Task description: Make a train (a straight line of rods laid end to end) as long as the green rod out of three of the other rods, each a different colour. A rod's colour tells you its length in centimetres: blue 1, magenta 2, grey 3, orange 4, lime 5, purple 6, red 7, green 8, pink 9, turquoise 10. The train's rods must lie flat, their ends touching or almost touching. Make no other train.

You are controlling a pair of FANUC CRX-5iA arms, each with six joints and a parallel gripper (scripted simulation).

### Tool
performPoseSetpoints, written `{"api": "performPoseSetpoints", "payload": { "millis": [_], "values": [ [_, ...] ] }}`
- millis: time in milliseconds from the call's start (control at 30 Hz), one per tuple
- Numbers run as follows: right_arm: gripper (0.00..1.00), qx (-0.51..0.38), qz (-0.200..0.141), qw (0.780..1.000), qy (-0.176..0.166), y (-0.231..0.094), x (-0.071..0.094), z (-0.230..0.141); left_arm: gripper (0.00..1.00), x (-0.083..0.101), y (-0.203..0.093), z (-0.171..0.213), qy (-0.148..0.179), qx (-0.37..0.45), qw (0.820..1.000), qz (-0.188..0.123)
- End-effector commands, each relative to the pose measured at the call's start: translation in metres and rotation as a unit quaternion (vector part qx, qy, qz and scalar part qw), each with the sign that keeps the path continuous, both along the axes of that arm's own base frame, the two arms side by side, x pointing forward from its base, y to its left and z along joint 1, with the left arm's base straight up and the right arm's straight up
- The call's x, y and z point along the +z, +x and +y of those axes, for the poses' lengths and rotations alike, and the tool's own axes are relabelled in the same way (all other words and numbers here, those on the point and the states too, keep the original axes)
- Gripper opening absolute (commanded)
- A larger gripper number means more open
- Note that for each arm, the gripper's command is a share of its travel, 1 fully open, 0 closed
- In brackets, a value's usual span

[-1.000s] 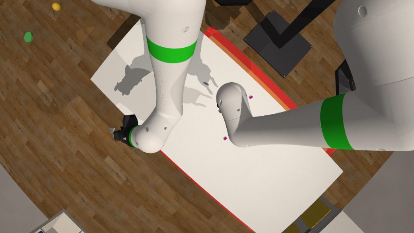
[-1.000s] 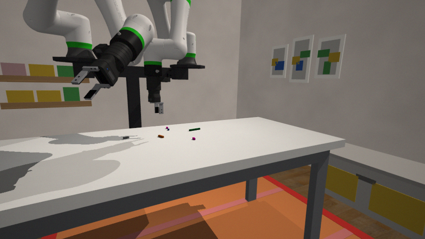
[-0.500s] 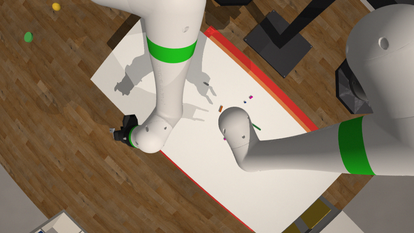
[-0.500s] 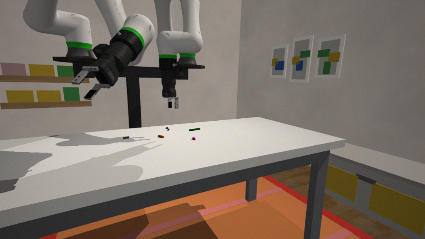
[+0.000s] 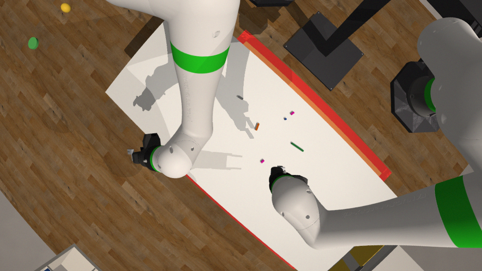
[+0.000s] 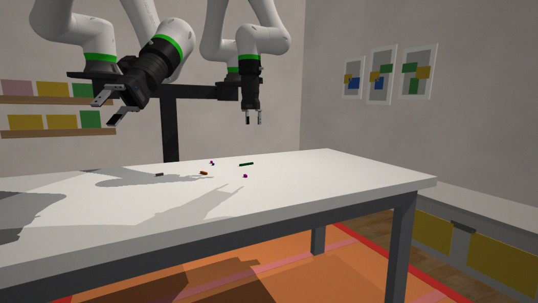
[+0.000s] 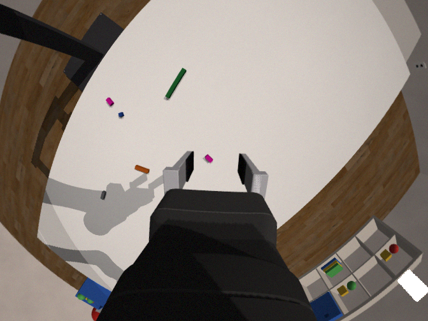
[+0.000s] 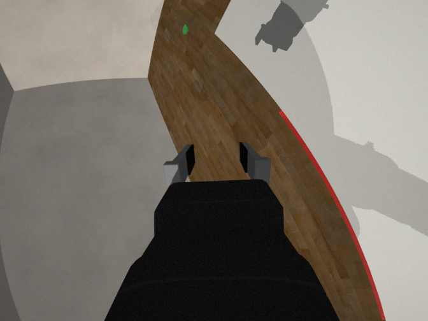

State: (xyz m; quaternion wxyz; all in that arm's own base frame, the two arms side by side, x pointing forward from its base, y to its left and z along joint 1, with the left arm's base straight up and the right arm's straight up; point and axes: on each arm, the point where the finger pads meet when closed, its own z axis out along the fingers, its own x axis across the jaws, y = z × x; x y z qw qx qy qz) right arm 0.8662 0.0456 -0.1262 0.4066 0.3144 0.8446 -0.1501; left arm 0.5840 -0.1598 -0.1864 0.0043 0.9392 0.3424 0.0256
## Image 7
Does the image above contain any orange rectangular bar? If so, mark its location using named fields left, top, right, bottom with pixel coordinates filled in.
left=135, top=165, right=149, bottom=174

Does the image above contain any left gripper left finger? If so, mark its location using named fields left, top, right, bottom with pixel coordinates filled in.
left=163, top=151, right=194, bottom=195

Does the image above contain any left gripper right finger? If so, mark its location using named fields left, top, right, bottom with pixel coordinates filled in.
left=238, top=153, right=269, bottom=199

